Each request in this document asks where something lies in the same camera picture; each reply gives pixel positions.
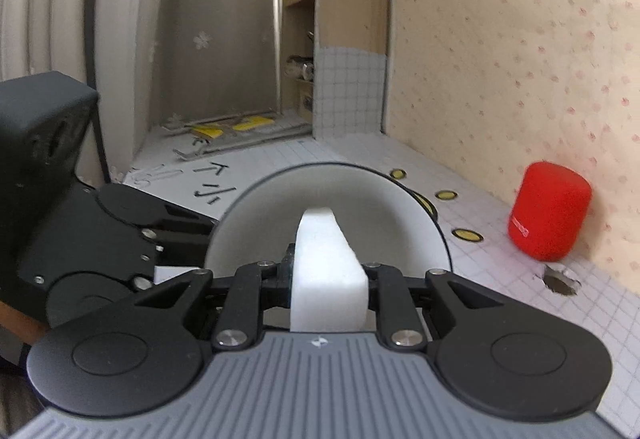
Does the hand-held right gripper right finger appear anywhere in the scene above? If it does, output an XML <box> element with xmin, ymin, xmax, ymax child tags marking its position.
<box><xmin>362</xmin><ymin>260</ymin><xmax>507</xmax><ymax>352</ymax></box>

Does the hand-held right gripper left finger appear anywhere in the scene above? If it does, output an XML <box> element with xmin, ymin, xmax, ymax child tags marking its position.
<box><xmin>134</xmin><ymin>243</ymin><xmax>301</xmax><ymax>353</ymax></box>

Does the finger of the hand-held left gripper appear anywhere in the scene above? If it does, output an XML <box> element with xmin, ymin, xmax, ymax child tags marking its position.
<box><xmin>164</xmin><ymin>201</ymin><xmax>221</xmax><ymax>238</ymax></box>
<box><xmin>131</xmin><ymin>228</ymin><xmax>212</xmax><ymax>294</ymax></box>

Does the white sponge block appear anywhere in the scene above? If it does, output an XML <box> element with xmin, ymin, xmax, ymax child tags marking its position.
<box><xmin>289</xmin><ymin>207</ymin><xmax>370</xmax><ymax>335</ymax></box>

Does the white bowl with black rim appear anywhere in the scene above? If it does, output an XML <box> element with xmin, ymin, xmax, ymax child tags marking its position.
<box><xmin>203</xmin><ymin>162</ymin><xmax>454</xmax><ymax>281</ymax></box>

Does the white grid sun-print mat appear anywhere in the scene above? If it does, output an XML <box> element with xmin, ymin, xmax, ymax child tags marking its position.
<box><xmin>107</xmin><ymin>131</ymin><xmax>640</xmax><ymax>425</ymax></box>

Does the red cylindrical speaker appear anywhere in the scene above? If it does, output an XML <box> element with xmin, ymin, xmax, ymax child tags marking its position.
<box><xmin>507</xmin><ymin>162</ymin><xmax>594</xmax><ymax>263</ymax></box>

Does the white flower-print curtain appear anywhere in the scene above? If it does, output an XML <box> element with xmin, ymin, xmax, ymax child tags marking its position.
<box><xmin>0</xmin><ymin>0</ymin><xmax>283</xmax><ymax>180</ymax></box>

